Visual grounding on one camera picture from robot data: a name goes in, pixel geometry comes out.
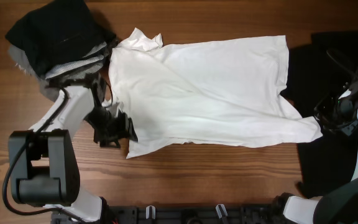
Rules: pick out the black base rail with clips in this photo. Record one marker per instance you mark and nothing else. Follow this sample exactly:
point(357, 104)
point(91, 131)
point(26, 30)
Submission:
point(251, 214)

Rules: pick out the black folded garment on stack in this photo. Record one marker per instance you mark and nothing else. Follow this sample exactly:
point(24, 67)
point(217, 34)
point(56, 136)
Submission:
point(61, 31)

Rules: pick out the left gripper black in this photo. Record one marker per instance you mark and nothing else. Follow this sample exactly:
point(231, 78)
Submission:
point(124, 128)

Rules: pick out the black garment at right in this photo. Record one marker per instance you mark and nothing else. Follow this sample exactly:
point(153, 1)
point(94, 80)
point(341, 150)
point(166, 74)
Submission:
point(328, 64)

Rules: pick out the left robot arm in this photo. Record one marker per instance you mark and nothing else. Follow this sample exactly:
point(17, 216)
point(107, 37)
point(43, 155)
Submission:
point(43, 174)

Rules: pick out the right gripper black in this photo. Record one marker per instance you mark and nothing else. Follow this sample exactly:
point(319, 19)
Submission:
point(322, 114)

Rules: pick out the white t-shirt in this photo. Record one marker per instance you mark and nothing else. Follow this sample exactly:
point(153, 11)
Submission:
point(225, 92)

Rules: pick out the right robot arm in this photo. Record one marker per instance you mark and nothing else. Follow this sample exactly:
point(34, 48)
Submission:
point(338, 206)

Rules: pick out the grey folded garments stack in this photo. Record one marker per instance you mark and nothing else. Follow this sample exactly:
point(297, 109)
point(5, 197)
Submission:
point(91, 63)

